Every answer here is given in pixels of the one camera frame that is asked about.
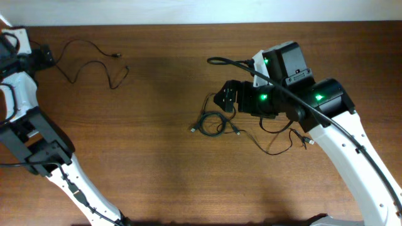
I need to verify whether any black braided usb cable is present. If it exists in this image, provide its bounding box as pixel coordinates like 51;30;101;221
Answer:
200;92;315;156

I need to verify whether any black thin usb cable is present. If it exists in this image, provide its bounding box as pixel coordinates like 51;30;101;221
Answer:
30;39;130;90

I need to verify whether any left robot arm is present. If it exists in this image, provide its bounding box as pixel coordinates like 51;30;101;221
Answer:
1;28;130;225

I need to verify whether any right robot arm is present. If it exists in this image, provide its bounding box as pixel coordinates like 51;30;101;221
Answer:
214;78;401;225

